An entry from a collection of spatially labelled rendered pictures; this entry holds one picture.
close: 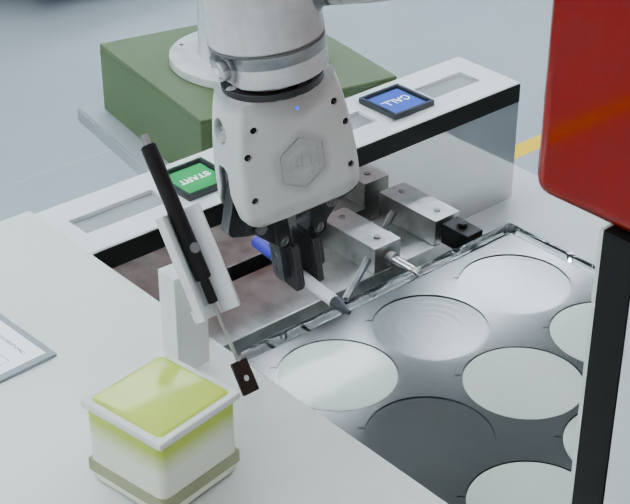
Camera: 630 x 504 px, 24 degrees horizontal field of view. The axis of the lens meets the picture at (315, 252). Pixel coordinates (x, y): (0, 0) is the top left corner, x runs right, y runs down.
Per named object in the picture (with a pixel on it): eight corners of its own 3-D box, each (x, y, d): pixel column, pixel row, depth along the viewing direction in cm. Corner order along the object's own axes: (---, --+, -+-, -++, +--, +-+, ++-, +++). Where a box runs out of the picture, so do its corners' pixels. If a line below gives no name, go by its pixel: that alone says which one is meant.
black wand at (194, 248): (131, 139, 104) (139, 135, 103) (147, 133, 105) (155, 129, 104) (239, 397, 105) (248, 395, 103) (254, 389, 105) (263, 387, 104)
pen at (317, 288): (354, 304, 108) (260, 233, 118) (342, 309, 107) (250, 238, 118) (355, 316, 108) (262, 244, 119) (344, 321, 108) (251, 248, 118)
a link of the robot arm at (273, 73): (237, 71, 98) (244, 112, 99) (347, 33, 101) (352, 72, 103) (181, 37, 104) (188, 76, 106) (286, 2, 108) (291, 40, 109)
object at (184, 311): (245, 380, 108) (241, 224, 102) (204, 400, 106) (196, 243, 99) (196, 345, 112) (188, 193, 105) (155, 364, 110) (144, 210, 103)
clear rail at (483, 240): (519, 236, 142) (520, 224, 141) (212, 386, 120) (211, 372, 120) (508, 231, 143) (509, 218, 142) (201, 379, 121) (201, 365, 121)
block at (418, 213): (458, 235, 144) (460, 208, 142) (434, 246, 142) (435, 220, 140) (402, 205, 149) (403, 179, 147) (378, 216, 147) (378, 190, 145)
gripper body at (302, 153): (233, 100, 99) (255, 241, 105) (358, 55, 103) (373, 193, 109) (183, 68, 105) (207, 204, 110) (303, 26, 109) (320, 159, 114)
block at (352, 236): (400, 262, 139) (401, 235, 138) (374, 275, 137) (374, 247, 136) (344, 231, 144) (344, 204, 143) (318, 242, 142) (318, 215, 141)
